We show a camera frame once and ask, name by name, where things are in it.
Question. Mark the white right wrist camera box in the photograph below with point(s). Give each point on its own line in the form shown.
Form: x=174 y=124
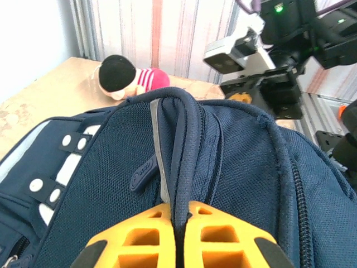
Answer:
x=223 y=54

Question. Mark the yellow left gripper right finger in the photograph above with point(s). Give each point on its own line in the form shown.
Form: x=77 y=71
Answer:
x=223 y=237

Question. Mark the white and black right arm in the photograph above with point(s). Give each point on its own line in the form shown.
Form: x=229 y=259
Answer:
x=348 y=139

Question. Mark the plush doll with pink shirt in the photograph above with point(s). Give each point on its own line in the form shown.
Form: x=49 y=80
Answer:
x=117 y=72

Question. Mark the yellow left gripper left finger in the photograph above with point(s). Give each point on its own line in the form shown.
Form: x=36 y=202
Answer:
x=139 y=237

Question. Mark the orange tag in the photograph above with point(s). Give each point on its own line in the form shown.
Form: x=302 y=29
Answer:
x=342 y=111

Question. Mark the navy blue backpack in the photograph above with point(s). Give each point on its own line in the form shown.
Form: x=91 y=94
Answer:
x=111 y=156

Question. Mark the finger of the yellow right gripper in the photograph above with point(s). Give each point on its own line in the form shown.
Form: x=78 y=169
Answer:
x=238 y=97

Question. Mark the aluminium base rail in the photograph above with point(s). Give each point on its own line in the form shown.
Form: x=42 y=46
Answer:
x=320 y=111

